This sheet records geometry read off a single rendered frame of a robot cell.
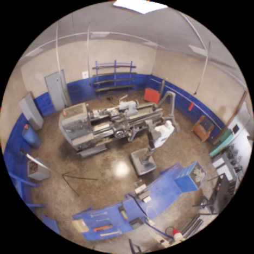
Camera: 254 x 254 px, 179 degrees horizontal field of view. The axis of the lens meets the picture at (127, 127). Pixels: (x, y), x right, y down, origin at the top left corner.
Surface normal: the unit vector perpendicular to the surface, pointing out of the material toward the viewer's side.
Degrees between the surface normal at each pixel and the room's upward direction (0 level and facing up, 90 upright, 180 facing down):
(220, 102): 90
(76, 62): 90
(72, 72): 90
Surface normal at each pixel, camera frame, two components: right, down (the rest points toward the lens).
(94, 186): 0.07, -0.68
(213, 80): -0.87, 0.31
